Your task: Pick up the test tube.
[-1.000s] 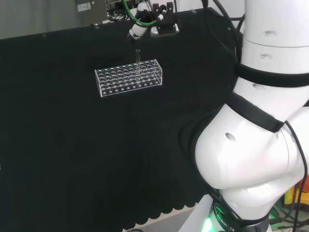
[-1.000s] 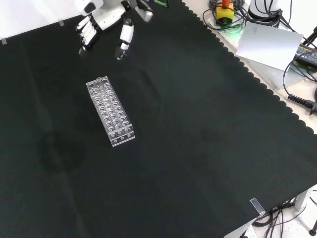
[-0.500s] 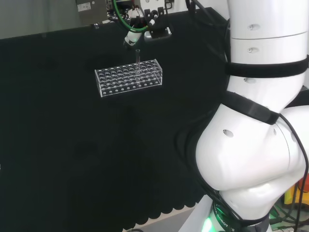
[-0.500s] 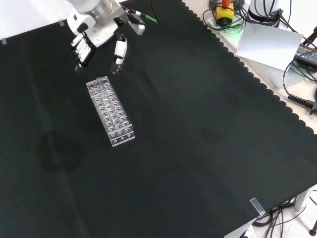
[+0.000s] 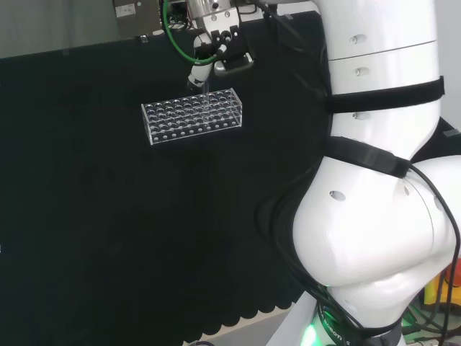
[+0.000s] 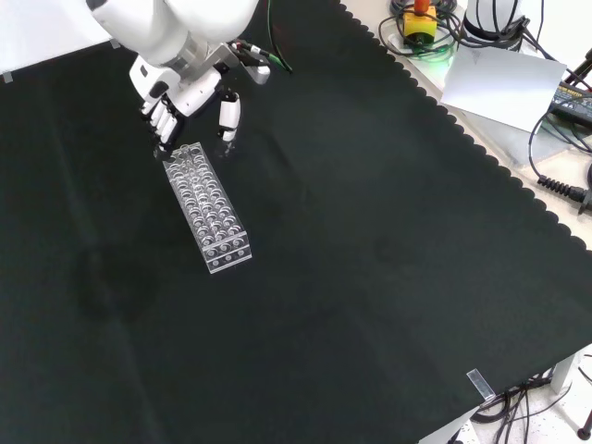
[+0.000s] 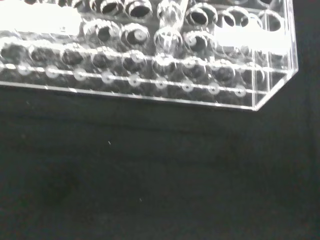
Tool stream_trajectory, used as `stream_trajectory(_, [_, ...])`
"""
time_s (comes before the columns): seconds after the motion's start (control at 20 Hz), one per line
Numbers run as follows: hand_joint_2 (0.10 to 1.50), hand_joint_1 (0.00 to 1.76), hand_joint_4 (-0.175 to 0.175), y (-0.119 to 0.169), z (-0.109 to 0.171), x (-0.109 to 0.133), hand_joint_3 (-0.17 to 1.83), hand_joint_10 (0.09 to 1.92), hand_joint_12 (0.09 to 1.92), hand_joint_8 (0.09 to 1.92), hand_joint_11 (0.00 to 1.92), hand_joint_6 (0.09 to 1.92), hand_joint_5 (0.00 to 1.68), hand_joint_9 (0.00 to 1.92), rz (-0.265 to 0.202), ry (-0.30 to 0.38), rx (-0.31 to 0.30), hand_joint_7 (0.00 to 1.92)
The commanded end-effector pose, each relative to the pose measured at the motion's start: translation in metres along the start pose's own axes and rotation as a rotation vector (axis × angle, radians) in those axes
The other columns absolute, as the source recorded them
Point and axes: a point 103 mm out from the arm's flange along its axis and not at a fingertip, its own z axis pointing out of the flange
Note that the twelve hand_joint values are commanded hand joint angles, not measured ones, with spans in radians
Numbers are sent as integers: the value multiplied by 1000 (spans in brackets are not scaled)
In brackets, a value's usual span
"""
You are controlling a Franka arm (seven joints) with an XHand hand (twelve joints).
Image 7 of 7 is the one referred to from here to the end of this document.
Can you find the black bench cloth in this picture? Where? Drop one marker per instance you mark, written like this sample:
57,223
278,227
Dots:
150,175

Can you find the clear plastic test tube rack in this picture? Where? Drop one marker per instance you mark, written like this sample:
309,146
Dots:
125,75

